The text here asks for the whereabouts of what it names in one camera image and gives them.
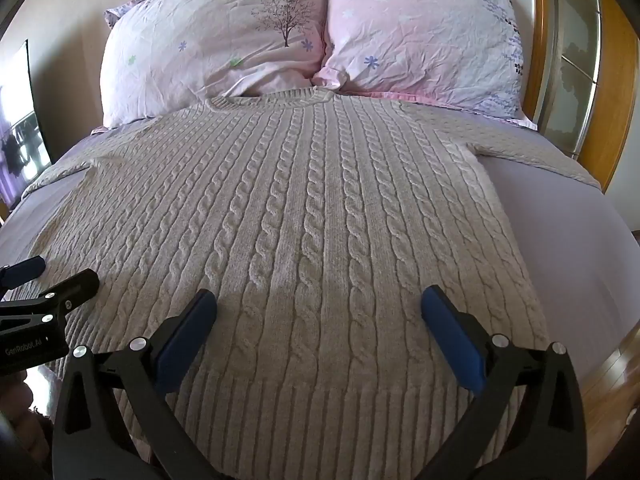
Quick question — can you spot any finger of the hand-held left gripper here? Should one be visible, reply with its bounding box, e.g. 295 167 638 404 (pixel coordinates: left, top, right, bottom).
0 268 100 338
0 255 47 289

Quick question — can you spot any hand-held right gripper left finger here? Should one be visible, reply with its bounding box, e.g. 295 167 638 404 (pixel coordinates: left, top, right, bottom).
51 289 223 480

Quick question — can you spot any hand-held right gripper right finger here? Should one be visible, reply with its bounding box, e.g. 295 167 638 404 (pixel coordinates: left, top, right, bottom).
419 285 589 480

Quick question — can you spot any beige cable-knit sweater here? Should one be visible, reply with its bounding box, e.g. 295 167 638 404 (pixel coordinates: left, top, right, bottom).
22 87 603 480

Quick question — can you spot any person's left hand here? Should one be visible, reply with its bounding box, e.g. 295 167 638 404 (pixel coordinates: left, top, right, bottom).
0 366 57 478

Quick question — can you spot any tree print pink pillow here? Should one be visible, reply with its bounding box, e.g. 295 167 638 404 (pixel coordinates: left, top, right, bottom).
100 0 328 128

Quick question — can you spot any flower print pink pillow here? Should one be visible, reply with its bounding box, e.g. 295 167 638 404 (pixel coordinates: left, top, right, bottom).
311 0 538 130

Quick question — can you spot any wooden headboard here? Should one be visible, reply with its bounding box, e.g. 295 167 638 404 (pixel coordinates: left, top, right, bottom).
465 0 640 196

